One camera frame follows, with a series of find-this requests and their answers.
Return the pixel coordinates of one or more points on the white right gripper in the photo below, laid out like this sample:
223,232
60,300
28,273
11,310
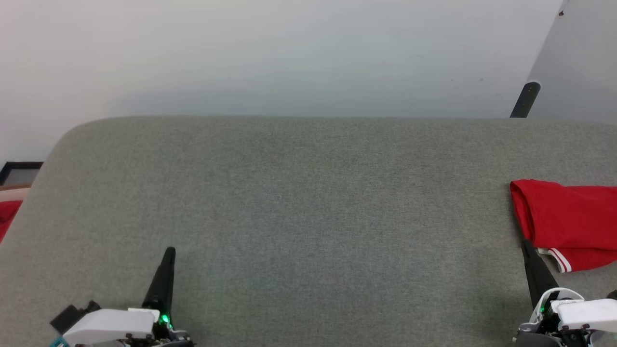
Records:
588,315

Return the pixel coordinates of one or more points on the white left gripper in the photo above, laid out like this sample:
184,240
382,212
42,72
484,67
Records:
111,325

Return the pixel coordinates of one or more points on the red white basketball jersey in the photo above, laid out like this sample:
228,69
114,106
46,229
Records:
569,217

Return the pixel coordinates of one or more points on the red cloth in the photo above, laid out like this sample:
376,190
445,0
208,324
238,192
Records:
6,217

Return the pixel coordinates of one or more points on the beige board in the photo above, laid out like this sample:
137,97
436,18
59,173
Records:
12,193

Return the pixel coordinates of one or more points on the black pole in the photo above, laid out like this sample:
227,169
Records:
525,99

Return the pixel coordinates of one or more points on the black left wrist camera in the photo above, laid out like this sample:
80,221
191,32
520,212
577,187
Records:
72,315

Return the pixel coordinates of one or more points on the grey wall panel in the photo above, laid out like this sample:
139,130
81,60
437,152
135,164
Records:
583,62

